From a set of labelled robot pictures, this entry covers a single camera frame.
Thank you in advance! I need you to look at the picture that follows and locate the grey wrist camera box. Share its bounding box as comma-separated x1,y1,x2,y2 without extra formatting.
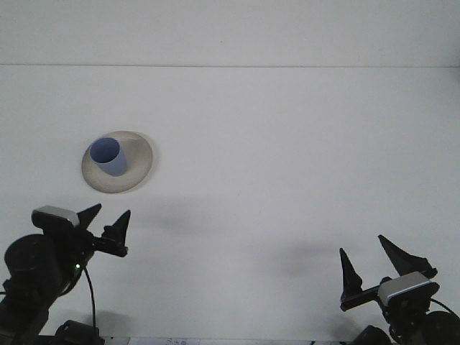
31,205,81,229
377,271,441,307

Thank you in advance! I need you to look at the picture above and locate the pale round plate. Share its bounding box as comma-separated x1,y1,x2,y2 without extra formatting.
80,130,158,196

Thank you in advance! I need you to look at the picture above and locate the pale blue cup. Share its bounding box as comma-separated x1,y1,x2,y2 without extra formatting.
89,137,128,178

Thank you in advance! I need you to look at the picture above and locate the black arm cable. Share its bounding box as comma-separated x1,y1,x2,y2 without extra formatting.
430,297,460,318
83,268,98,328

